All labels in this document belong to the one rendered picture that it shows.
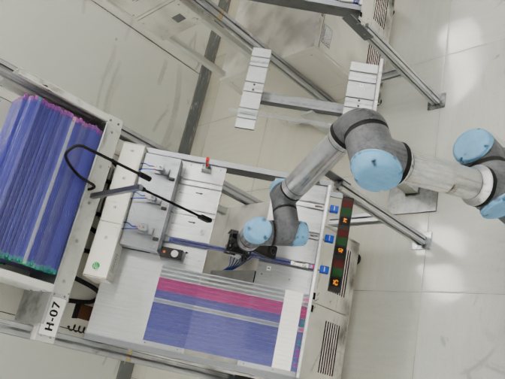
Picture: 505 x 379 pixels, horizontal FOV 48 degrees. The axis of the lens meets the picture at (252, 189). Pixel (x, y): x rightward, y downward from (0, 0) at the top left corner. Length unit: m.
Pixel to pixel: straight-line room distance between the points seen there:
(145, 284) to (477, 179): 1.10
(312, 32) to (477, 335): 1.48
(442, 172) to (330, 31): 1.40
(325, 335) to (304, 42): 1.32
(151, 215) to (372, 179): 0.85
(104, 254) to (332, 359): 1.12
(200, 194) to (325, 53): 1.02
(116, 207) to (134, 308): 0.34
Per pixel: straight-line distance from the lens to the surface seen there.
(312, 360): 2.44
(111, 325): 1.97
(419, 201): 2.68
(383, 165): 1.37
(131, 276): 1.98
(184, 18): 2.69
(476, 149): 1.71
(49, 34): 3.76
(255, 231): 1.60
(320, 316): 2.46
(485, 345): 2.38
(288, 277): 1.93
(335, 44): 2.78
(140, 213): 1.97
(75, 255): 1.91
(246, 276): 2.24
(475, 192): 1.61
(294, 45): 2.74
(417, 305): 2.54
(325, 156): 1.56
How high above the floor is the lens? 2.17
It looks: 39 degrees down
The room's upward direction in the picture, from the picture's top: 61 degrees counter-clockwise
